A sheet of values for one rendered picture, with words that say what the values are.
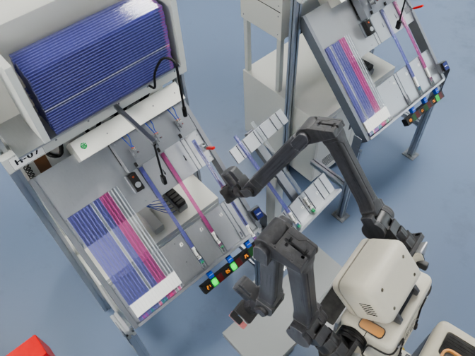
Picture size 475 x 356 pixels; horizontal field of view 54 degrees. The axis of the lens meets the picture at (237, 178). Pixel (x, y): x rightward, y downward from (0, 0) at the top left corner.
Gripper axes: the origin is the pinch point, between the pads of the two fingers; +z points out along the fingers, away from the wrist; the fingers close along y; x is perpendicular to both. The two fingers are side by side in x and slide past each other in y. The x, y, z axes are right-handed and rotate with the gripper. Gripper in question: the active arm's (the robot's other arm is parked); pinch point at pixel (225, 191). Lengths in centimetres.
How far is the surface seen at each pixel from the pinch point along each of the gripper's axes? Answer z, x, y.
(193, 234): 10.3, 9.5, 19.2
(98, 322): 95, 38, 72
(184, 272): 10.3, 20.1, 31.4
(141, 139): 3.5, -36.4, 17.2
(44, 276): 126, 4, 82
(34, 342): 17, 7, 92
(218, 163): 9.2, -9.6, -7.6
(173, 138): 3.8, -29.9, 5.4
